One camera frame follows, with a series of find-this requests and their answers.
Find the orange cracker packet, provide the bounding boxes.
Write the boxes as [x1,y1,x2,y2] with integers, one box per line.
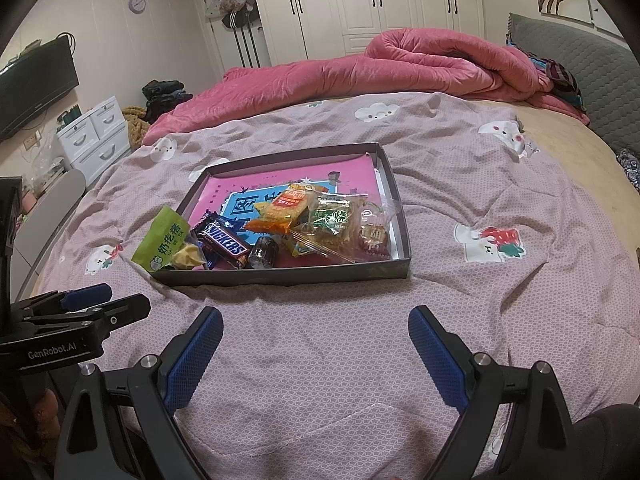
[244,182,328,235]

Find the white wardrobe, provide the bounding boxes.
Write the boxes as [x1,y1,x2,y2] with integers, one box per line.
[162,0,486,82]

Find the grey padded headboard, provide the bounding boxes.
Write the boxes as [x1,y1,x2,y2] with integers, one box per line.
[508,13,639,154]

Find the dark brown jelly cup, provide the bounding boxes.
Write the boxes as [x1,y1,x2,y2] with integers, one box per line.
[247,235,279,270]

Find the pink blue book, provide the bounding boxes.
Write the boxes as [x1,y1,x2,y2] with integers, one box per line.
[188,152,394,270]

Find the black clothes pile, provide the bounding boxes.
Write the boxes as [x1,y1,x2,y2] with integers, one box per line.
[141,80,193,124]

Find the light green snack bag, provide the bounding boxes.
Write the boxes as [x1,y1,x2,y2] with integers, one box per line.
[132,206,206,273]

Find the brown plush blanket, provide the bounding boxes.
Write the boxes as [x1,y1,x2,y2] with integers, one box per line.
[122,106,151,152]

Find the yellow cartoon snack bar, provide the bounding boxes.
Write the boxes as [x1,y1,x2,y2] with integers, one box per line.
[280,232,320,258]

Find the dark patterned clothes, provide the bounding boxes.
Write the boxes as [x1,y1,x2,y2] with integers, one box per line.
[526,51,587,114]

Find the Snickers bar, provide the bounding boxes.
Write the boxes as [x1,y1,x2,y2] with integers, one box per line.
[192,210,252,269]

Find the mauve patterned bedsheet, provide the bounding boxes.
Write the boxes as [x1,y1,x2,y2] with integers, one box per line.
[41,92,639,479]

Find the dark shallow box tray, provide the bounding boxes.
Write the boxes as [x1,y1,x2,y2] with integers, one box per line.
[148,142,412,287]

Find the left hand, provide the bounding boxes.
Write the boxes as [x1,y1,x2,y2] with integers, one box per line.
[1,374,61,479]

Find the pink quilt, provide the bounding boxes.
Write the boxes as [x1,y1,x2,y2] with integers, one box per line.
[142,28,590,145]

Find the clear green label pastry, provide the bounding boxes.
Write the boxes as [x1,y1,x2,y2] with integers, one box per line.
[290,193,372,263]

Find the clear red label candy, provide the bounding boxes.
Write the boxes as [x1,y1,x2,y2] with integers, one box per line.
[356,202,398,261]

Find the blue patterned cloth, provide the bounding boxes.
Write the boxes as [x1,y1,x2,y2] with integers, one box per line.
[616,148,640,192]

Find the round wall clock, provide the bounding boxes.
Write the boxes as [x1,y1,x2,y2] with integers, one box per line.
[128,0,146,14]

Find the black television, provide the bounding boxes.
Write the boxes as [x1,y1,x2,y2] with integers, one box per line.
[0,36,79,141]

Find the white drawer cabinet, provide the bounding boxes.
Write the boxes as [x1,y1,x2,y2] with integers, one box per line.
[55,96,131,186]

